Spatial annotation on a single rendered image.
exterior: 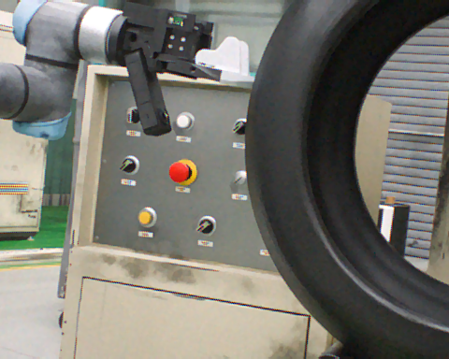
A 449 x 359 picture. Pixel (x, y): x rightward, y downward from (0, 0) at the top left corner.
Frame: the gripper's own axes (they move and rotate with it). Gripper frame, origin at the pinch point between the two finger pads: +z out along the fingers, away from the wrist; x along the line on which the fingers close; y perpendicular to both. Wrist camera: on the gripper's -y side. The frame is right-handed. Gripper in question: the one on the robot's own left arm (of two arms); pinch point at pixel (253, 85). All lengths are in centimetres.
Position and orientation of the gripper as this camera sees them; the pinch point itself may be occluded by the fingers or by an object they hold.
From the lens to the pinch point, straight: 120.8
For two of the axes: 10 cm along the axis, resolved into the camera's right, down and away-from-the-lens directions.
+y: 2.2, -9.7, -0.9
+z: 9.2, 2.4, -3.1
